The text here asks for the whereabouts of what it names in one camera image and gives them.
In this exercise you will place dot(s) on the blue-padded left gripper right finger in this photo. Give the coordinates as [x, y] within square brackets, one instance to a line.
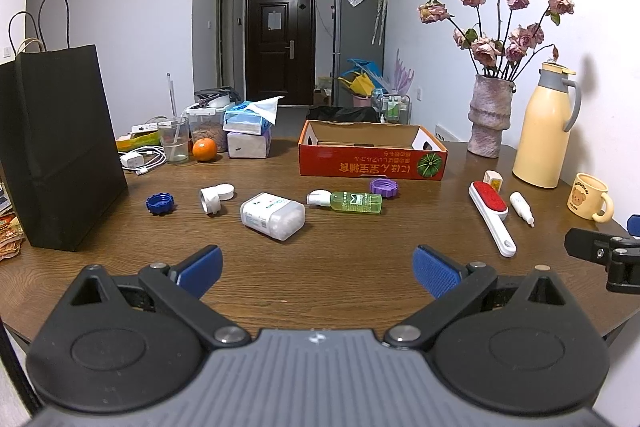
[458, 291]

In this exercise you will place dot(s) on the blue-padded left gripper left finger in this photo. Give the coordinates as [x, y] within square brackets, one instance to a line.
[177, 292]

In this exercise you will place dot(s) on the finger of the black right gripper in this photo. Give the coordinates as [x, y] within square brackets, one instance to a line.
[618, 255]

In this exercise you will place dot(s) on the red white lint brush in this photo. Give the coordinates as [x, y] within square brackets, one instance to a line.
[493, 210]

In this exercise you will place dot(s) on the white small tube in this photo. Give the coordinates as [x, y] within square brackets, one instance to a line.
[521, 207]

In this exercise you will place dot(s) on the white cotton swab jar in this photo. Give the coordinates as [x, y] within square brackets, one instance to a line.
[272, 215]

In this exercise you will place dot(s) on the green spray bottle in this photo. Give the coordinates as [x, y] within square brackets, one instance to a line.
[346, 201]

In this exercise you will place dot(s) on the yellow bear mug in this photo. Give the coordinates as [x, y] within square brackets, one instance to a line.
[589, 199]

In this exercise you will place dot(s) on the blue plastic cap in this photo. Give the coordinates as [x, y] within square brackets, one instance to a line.
[160, 203]

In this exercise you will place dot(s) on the white small open bottle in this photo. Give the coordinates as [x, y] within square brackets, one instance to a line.
[210, 200]

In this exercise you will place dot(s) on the white round lid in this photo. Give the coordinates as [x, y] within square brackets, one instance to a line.
[225, 191]

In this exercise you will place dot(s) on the small white cube box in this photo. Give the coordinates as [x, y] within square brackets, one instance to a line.
[494, 179]

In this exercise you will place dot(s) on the purple plastic cap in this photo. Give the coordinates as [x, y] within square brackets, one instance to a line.
[384, 187]

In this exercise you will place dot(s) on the orange fruit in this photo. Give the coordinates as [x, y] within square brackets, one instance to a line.
[204, 150]

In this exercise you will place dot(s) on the yellow flat package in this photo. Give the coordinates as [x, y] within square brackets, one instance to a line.
[130, 141]

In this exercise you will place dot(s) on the clear drinking glass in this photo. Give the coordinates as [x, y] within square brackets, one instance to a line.
[175, 139]

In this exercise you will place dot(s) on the purple tissue pack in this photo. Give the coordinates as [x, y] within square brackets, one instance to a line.
[249, 146]

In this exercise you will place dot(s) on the cream thermos jug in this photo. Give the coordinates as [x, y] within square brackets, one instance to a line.
[549, 118]

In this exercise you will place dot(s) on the clear food storage container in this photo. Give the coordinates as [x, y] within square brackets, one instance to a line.
[208, 122]

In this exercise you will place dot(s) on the black paper shopping bag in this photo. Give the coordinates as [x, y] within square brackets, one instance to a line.
[59, 160]

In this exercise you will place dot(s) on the textured pink vase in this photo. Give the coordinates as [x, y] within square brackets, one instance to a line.
[490, 114]

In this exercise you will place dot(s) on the orange cardboard box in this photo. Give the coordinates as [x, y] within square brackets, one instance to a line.
[366, 150]

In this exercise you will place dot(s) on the blue tissue pack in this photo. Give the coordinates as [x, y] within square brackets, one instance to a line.
[252, 118]

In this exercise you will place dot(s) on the black headset on container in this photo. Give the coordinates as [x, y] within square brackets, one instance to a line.
[216, 97]

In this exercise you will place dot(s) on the black bag behind table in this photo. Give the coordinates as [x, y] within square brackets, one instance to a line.
[343, 114]

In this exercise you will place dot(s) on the purple feather decoration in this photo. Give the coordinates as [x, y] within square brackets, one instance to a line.
[402, 77]

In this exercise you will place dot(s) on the yellow blue bags pile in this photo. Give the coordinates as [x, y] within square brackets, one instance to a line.
[364, 78]

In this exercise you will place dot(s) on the dried pink roses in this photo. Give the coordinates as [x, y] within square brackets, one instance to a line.
[504, 54]

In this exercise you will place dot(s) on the grey refrigerator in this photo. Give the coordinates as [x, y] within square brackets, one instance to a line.
[353, 30]

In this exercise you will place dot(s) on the dark wooden door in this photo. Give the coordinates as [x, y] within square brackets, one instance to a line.
[280, 50]

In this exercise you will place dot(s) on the white charger with cable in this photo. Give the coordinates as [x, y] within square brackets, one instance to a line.
[142, 159]

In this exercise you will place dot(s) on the wire rack with bottles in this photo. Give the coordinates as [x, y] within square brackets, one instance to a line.
[392, 108]

